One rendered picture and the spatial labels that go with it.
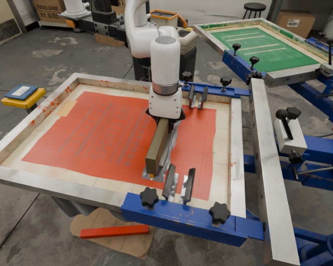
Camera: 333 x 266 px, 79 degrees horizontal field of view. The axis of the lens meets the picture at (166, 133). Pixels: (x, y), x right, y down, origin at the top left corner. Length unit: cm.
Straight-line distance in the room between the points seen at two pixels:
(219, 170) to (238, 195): 11
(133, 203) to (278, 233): 33
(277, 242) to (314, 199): 152
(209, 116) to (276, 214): 44
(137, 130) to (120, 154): 12
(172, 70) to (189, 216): 36
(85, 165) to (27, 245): 117
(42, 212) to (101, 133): 118
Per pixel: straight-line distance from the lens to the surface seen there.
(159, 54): 50
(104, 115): 85
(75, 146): 77
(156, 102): 60
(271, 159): 62
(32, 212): 189
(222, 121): 82
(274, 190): 57
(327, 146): 75
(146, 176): 63
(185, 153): 68
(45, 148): 81
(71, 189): 62
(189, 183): 54
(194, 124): 78
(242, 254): 160
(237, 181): 61
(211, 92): 88
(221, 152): 71
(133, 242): 154
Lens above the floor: 149
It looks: 46 degrees down
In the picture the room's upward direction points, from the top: straight up
